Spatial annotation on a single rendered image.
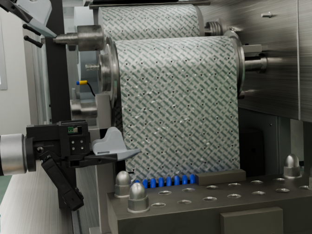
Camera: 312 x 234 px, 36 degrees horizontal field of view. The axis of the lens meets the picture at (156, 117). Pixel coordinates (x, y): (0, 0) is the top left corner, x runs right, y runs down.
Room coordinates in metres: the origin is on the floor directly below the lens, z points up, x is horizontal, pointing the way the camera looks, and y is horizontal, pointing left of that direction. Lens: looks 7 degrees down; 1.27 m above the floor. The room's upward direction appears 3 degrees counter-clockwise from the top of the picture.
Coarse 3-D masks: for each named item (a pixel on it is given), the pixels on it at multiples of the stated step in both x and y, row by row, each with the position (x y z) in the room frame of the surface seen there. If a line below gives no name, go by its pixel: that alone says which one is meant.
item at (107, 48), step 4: (232, 40) 0.99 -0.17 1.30; (232, 44) 0.98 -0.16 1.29; (108, 48) 0.94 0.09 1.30; (236, 48) 0.97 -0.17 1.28; (108, 52) 0.94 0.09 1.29; (116, 52) 0.93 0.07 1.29; (236, 52) 0.96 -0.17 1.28; (116, 56) 0.92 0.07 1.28; (236, 56) 0.96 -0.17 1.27; (116, 60) 0.92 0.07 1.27; (236, 60) 0.96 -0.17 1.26; (116, 64) 0.91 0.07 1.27; (236, 64) 0.96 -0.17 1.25; (116, 68) 0.91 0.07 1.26; (236, 68) 0.96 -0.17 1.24; (112, 72) 0.91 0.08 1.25; (116, 72) 0.91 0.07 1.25; (236, 72) 0.96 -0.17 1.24; (112, 76) 0.91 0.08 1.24; (112, 80) 0.91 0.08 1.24; (112, 84) 0.91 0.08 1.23; (112, 88) 0.92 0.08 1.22; (108, 92) 0.99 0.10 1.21; (112, 92) 0.92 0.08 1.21; (120, 92) 0.93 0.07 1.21; (112, 96) 0.93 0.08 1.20; (120, 96) 0.94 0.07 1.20
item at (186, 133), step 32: (128, 96) 0.91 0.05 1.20; (160, 96) 0.92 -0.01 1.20; (192, 96) 0.93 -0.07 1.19; (224, 96) 0.95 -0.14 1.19; (128, 128) 0.91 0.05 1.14; (160, 128) 0.92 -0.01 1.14; (192, 128) 0.93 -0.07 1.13; (224, 128) 0.95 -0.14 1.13; (128, 160) 0.91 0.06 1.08; (160, 160) 0.92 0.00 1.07; (192, 160) 0.93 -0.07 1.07; (224, 160) 0.95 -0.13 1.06
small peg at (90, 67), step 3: (87, 66) 0.93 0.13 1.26; (90, 66) 0.93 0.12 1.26; (93, 66) 0.94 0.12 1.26; (96, 66) 0.94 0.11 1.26; (99, 66) 0.94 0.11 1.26; (87, 69) 0.93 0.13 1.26; (90, 69) 0.94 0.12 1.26; (93, 69) 0.94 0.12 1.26; (96, 69) 0.94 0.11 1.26; (99, 69) 0.94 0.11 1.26
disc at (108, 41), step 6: (108, 36) 0.95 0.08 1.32; (108, 42) 0.95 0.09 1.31; (114, 54) 0.90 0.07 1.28; (114, 60) 0.90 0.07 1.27; (114, 66) 0.89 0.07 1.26; (114, 72) 0.89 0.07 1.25; (114, 78) 0.89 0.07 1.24; (114, 84) 0.90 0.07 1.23; (114, 90) 0.90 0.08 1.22; (114, 96) 0.91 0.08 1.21; (114, 102) 0.92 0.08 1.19; (114, 108) 0.95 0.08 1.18
